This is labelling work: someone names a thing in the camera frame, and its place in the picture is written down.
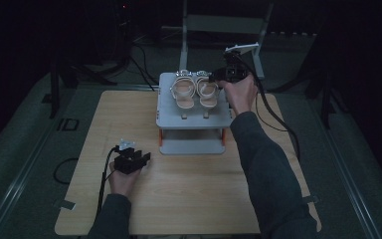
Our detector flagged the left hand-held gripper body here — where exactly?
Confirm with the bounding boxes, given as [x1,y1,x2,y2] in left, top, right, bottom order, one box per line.
[112,138,144,175]

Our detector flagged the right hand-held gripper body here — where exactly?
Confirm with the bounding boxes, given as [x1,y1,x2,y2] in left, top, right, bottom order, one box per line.
[217,42,261,84]

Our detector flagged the cream slingback buckle shoe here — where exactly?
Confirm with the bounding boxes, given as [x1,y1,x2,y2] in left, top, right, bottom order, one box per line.
[194,69,221,120]
[169,69,197,120]

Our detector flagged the grey two-tier shoe rack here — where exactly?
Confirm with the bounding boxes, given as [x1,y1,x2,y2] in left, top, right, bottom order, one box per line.
[155,72,235,156]

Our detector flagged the person's left hand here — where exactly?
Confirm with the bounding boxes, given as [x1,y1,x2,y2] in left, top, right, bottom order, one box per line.
[107,161,143,198]

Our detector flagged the person's right hand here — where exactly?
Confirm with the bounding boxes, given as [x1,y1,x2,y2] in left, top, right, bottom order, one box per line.
[219,73,259,117]

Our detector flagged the white metal stand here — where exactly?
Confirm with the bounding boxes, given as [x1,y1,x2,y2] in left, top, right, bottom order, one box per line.
[178,0,275,82]

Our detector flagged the grey tape strip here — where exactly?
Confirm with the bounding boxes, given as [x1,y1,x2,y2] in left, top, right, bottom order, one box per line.
[53,198,78,211]
[302,194,321,204]

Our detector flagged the black metal stand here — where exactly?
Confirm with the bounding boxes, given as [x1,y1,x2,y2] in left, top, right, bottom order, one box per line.
[268,56,349,131]
[48,56,120,120]

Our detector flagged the dark equipment with red light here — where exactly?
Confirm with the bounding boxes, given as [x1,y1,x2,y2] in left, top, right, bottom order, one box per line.
[89,0,137,68]

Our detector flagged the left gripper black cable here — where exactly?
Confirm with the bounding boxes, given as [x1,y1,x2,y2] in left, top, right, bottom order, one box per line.
[95,145,119,217]

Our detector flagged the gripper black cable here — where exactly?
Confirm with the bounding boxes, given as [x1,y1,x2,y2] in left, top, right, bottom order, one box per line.
[235,53,302,162]
[95,145,119,217]

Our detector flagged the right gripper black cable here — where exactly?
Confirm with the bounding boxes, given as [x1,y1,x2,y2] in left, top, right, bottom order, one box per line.
[235,53,302,162]

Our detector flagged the black floor cable loop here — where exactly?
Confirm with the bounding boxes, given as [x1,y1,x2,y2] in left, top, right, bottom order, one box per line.
[53,156,80,185]

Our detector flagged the black floor cables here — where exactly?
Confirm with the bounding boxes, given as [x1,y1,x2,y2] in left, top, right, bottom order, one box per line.
[125,43,162,93]

